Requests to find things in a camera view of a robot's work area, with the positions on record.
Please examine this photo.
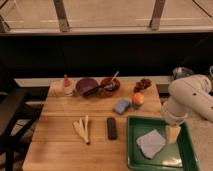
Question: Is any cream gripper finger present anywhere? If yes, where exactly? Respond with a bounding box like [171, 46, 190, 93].
[166, 125, 181, 144]

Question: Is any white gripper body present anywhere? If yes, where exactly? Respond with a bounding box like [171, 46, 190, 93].
[161, 101, 188, 126]

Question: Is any grey towel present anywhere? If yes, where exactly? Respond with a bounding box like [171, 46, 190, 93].
[136, 129, 166, 159]

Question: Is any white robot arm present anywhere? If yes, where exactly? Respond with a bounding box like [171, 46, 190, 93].
[161, 75, 213, 144]

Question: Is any grey metal bowl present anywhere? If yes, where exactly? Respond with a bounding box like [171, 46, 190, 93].
[173, 67, 194, 80]

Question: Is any red-brown bowl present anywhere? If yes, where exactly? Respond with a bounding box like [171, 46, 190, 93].
[101, 77, 120, 96]

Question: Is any purple bowl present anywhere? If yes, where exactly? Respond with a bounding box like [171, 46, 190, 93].
[76, 78, 98, 95]

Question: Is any green plastic tray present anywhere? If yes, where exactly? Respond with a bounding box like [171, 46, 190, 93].
[126, 116, 200, 171]

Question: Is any orange and green cup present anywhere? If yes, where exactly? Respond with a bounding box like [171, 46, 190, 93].
[132, 92, 145, 110]

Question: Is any bunch of dark grapes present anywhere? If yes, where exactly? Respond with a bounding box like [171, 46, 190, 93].
[133, 79, 151, 92]

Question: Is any blue sponge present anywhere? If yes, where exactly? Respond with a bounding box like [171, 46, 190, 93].
[113, 99, 130, 115]

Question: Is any black rectangular remote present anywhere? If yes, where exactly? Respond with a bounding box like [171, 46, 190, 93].
[107, 117, 117, 140]

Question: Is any black spatula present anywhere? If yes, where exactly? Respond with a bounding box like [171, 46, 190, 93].
[83, 83, 113, 97]

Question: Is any yellow corn husk toy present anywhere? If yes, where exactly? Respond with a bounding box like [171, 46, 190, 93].
[73, 116, 90, 145]

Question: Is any white bottle red cap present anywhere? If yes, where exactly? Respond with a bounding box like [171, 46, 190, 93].
[62, 75, 74, 96]

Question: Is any dark chair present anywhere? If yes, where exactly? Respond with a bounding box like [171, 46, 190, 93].
[0, 89, 39, 171]

